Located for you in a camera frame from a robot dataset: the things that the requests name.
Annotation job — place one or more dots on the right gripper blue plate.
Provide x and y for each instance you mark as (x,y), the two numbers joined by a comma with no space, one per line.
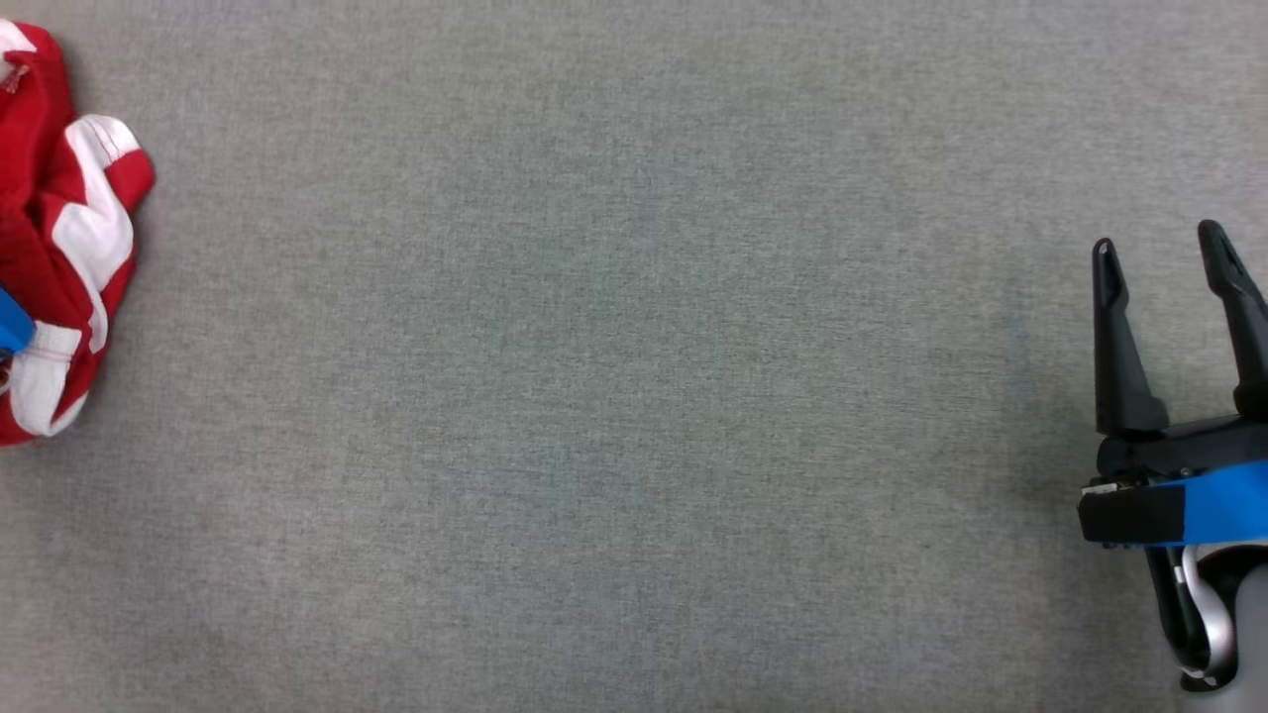
(1189,495)

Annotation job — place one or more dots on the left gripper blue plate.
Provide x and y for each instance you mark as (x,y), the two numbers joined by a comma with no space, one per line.
(12,322)

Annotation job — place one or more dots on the red and white shorts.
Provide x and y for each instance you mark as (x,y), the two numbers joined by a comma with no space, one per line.
(25,149)

